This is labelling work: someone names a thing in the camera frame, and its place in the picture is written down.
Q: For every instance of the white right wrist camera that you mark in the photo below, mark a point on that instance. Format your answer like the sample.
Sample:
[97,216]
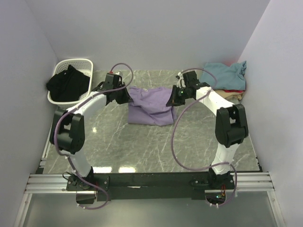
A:
[181,82]

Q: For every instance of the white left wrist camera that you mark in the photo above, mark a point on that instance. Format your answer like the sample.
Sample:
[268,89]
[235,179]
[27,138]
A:
[116,72]

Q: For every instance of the black t shirt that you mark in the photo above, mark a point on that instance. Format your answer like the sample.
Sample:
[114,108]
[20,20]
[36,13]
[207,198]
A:
[68,85]

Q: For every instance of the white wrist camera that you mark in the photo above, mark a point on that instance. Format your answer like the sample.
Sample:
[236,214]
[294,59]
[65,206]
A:
[181,82]
[116,72]

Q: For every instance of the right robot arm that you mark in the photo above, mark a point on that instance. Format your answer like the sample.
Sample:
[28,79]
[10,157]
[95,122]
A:
[231,126]

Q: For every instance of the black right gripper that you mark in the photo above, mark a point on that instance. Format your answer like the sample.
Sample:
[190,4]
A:
[173,100]

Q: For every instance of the white laundry basket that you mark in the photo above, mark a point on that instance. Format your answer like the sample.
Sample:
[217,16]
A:
[83,65]

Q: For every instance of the red folded t shirt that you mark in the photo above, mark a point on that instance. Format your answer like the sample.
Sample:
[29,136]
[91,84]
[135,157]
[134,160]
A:
[234,91]

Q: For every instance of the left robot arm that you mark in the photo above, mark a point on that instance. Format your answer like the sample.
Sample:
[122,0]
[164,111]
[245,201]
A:
[68,128]

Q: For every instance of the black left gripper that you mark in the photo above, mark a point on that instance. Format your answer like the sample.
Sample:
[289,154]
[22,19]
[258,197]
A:
[126,99]

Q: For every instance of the teal folded t shirt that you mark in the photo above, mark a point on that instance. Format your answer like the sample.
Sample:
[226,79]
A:
[228,77]

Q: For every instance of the purple t shirt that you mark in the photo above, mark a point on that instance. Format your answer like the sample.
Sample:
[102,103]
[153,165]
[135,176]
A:
[149,106]

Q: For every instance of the tan folded t shirt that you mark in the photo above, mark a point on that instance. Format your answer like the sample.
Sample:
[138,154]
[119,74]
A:
[230,95]

